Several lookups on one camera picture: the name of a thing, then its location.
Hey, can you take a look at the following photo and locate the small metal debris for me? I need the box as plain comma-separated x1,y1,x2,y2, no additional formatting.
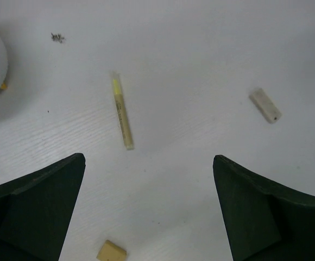
51,33,66,44

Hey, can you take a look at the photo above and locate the beige eraser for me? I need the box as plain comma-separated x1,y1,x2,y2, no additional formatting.
249,88,282,124

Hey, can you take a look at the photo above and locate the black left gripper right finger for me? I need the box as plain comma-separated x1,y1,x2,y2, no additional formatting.
213,155,315,260

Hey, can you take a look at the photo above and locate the yellow highlighter stick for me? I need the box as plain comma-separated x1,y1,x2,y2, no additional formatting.
111,71,134,150

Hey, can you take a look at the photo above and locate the tan eraser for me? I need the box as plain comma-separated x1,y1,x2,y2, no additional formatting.
96,240,128,261

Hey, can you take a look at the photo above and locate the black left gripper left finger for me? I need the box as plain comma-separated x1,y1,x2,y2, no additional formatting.
0,153,86,260

